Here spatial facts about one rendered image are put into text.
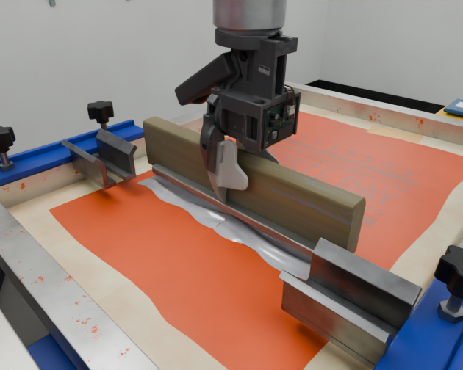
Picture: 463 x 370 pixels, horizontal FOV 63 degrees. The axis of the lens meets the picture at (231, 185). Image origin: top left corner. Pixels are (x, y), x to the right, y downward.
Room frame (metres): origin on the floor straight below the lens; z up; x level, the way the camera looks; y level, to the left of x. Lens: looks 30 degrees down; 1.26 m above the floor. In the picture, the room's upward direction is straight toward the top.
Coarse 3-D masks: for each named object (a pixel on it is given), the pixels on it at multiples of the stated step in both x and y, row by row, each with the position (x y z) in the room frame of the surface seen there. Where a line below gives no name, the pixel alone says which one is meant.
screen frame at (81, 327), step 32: (320, 96) 0.90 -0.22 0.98; (352, 96) 0.87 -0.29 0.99; (192, 128) 0.71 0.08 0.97; (416, 128) 0.74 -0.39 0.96; (448, 128) 0.70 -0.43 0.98; (0, 192) 0.45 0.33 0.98; (32, 192) 0.48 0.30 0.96; (0, 224) 0.36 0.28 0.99; (0, 256) 0.31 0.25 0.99; (32, 256) 0.31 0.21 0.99; (32, 288) 0.26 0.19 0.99; (64, 288) 0.26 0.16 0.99; (64, 320) 0.22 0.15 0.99; (96, 320) 0.22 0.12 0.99; (96, 352) 0.19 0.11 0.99; (128, 352) 0.19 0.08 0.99
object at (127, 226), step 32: (320, 128) 0.76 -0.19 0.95; (352, 128) 0.76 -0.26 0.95; (96, 192) 0.50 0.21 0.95; (128, 192) 0.50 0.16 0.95; (64, 224) 0.42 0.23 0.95; (96, 224) 0.42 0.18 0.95; (128, 224) 0.42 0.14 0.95; (160, 224) 0.42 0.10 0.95; (192, 224) 0.42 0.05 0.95; (128, 256) 0.35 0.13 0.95; (160, 256) 0.35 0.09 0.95
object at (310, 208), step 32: (160, 128) 0.52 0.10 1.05; (160, 160) 0.52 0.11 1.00; (192, 160) 0.47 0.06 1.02; (256, 160) 0.41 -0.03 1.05; (256, 192) 0.39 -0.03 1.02; (288, 192) 0.36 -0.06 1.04; (320, 192) 0.34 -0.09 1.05; (288, 224) 0.36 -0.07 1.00; (320, 224) 0.33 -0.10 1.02; (352, 224) 0.31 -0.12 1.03
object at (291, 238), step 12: (156, 168) 0.51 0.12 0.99; (168, 180) 0.49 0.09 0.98; (180, 180) 0.48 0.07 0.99; (192, 192) 0.46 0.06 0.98; (204, 192) 0.44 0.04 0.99; (216, 204) 0.42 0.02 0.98; (228, 204) 0.41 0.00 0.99; (240, 216) 0.39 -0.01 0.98; (252, 216) 0.38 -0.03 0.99; (264, 228) 0.37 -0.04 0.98; (276, 228) 0.36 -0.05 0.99; (288, 240) 0.34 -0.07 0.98; (300, 240) 0.34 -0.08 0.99; (312, 252) 0.32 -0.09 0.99
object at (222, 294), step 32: (384, 160) 0.61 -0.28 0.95; (416, 160) 0.61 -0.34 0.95; (448, 160) 0.61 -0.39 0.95; (416, 192) 0.50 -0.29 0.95; (448, 192) 0.50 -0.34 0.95; (384, 224) 0.42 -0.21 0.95; (416, 224) 0.42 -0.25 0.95; (192, 256) 0.35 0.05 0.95; (224, 256) 0.35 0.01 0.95; (256, 256) 0.35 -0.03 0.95; (384, 256) 0.35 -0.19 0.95; (160, 288) 0.30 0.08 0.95; (192, 288) 0.30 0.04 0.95; (224, 288) 0.30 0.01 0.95; (256, 288) 0.30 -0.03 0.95; (192, 320) 0.25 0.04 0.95; (224, 320) 0.25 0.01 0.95; (256, 320) 0.25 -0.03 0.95; (288, 320) 0.25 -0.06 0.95; (224, 352) 0.22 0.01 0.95; (256, 352) 0.22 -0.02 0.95; (288, 352) 0.22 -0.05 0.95
